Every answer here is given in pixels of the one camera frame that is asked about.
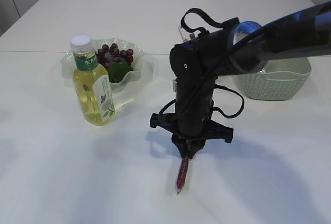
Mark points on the pale green ruffled plate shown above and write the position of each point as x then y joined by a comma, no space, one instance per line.
137,59

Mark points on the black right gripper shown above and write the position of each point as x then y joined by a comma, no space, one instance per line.
196,65

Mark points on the red glitter pen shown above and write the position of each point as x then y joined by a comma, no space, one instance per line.
182,174

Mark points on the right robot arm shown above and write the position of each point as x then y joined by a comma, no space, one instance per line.
235,48

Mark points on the green tea plastic bottle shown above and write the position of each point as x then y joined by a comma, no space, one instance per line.
91,81

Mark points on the green plastic woven basket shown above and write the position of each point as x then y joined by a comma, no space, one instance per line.
279,80

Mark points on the purple artificial grape bunch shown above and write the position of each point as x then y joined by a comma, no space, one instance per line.
117,62

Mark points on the clear plastic ruler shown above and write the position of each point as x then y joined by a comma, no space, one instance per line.
185,36

